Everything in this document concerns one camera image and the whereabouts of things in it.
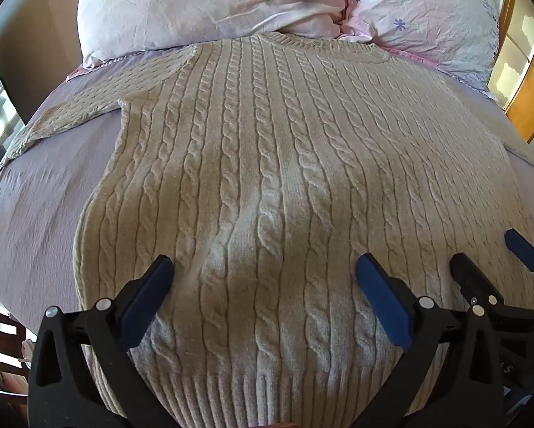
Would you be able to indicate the pink flower-print pillow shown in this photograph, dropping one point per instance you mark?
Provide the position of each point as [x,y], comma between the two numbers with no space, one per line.
[427,22]

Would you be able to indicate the lavender bed sheet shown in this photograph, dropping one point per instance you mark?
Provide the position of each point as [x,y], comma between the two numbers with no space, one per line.
[35,214]

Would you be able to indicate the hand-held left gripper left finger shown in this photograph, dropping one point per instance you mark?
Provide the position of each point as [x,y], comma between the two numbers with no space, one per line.
[147,303]

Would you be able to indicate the pink tree-print pillow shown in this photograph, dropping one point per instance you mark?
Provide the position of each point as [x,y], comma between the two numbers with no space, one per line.
[195,4]

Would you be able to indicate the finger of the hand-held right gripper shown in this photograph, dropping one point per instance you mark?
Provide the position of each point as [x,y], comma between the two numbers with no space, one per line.
[474,278]
[522,247]

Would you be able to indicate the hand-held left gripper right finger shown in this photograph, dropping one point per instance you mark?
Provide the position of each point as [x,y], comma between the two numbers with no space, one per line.
[383,303]

